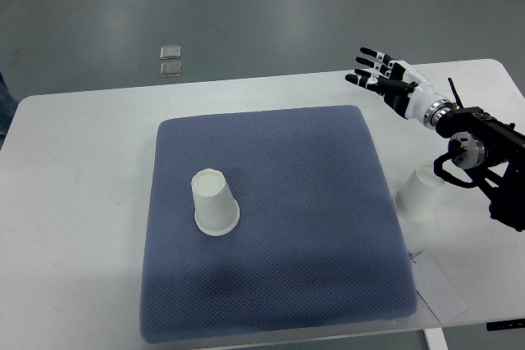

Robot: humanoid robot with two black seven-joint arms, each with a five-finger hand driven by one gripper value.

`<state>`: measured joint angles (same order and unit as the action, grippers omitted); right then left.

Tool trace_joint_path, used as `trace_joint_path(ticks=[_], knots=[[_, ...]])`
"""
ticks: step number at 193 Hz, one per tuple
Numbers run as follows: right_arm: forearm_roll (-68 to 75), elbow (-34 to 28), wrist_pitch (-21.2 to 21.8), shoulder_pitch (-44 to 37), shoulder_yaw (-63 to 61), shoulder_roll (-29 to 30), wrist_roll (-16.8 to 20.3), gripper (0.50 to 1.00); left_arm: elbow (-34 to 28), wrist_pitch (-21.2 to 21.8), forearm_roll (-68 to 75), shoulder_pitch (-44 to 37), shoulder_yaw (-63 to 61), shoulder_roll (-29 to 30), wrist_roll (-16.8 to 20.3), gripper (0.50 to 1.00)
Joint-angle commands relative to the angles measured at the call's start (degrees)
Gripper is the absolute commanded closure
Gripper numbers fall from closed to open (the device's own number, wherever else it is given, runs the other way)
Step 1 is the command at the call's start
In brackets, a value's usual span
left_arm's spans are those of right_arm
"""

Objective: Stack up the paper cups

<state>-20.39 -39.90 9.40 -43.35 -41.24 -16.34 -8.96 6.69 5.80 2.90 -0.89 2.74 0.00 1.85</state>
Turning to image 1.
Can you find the white robotic hand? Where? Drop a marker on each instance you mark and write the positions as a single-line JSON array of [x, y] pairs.
[[423, 103]]

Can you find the white paper cup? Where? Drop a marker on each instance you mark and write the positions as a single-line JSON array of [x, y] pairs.
[[417, 198], [216, 212]]

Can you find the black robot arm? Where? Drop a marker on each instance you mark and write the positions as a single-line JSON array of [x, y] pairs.
[[482, 151]]

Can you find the blue mesh cushion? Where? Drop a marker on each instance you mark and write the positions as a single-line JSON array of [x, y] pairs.
[[318, 241]]

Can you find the lower metal floor plate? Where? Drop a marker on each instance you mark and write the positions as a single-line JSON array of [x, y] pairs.
[[170, 69]]

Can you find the metal floor plate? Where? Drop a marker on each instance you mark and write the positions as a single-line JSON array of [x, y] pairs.
[[170, 69], [170, 52]]

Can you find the upper metal floor plate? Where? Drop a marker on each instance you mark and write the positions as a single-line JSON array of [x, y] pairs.
[[170, 52]]

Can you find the white paper cup on cushion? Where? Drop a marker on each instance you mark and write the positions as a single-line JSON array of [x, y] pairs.
[[216, 212]]

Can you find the white paper tag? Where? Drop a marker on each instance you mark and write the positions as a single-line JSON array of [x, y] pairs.
[[436, 290]]

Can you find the white table leg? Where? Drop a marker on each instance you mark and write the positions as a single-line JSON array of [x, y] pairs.
[[435, 339]]

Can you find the black table control panel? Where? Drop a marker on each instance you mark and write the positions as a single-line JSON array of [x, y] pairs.
[[505, 325]]

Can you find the blue jeans person edge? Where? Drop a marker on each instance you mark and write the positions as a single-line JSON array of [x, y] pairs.
[[8, 107]]

